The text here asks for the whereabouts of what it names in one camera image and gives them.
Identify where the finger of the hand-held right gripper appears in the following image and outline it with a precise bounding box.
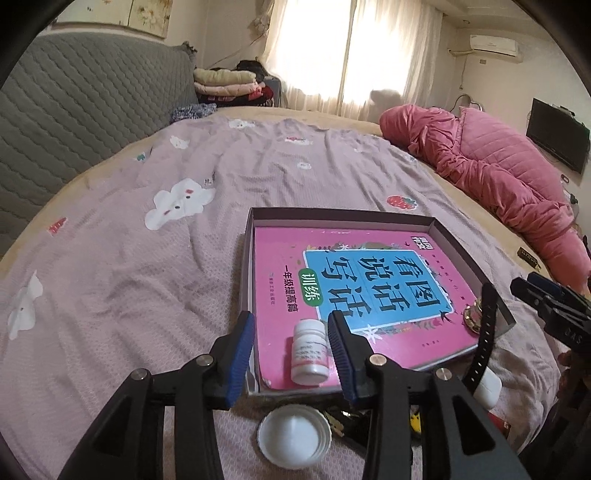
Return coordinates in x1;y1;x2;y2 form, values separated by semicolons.
510;277;591;344
527;271;570;294

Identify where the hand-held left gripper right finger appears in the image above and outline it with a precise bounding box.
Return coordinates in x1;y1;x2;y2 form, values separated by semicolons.
327;310;532;480

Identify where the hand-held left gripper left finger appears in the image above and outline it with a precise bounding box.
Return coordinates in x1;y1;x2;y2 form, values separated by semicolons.
58;311;257;480

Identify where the white pill bottle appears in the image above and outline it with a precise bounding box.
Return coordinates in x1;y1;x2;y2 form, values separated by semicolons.
290;319;334;385

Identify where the shallow grey cardboard box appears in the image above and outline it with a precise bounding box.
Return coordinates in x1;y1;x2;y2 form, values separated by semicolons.
244;207;517;398

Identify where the yellow and black wristwatch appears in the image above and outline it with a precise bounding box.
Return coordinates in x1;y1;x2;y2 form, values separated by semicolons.
410;281;500;435

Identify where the black pointed case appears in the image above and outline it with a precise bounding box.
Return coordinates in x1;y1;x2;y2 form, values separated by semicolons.
323;406;370;455

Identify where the white ribbed jar lid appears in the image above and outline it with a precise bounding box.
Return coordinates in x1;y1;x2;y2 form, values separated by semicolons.
257;405;333;466

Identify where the white earbuds case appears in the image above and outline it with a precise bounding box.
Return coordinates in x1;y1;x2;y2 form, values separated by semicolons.
473;369;503;409

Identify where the red and black lighter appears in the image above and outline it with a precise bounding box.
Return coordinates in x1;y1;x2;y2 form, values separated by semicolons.
487;412;514;439

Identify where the small metal bottle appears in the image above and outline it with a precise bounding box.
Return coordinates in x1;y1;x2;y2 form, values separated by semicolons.
463;300;485;334

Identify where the pink and blue book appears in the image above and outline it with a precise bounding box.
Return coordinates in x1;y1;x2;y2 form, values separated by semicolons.
254;225;490;391

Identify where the lilac printed bedsheet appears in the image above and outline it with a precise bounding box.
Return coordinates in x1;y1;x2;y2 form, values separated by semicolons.
0;107;568;480

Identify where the pink quilted duvet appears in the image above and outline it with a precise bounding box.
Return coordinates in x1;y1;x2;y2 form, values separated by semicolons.
379;104;591;296

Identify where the black flat television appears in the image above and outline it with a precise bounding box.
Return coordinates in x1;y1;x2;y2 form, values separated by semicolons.
526;98;591;175

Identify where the beige plush cushion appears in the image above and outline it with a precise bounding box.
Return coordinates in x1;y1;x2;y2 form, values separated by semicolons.
368;87;409;118

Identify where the white air conditioner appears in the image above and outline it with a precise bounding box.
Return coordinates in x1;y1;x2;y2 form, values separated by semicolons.
469;33;519;57

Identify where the blue floral cloth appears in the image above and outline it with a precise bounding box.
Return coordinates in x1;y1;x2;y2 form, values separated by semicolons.
171;104;218;124

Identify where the stack of folded clothes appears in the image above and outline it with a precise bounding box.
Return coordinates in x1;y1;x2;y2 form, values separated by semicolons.
193;60;278;108

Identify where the grey quilted headboard cover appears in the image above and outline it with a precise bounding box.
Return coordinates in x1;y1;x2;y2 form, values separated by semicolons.
0;32;199;259

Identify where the sheer white curtain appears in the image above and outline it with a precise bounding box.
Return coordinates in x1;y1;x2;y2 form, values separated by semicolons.
259;0;444;123

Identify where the floral wall picture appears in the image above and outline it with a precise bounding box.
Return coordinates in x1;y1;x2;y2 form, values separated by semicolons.
69;0;169;40

